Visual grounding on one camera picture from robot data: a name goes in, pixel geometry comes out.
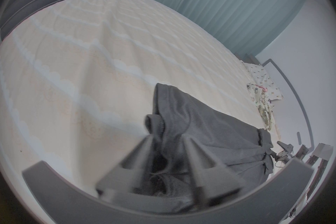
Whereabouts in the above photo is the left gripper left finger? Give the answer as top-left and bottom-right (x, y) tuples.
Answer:
(96, 135), (156, 197)

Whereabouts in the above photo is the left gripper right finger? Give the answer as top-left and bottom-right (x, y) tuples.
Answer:
(182, 136), (243, 206)

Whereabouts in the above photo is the black T-shirt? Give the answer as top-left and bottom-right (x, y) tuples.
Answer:
(131, 83), (275, 214)

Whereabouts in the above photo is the bed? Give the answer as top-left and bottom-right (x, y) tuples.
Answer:
(0, 0), (314, 196)

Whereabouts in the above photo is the white printed garment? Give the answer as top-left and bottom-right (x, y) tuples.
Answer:
(247, 83), (275, 130)

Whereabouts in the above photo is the white printed pillow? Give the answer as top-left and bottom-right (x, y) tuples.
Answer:
(245, 62), (284, 100)

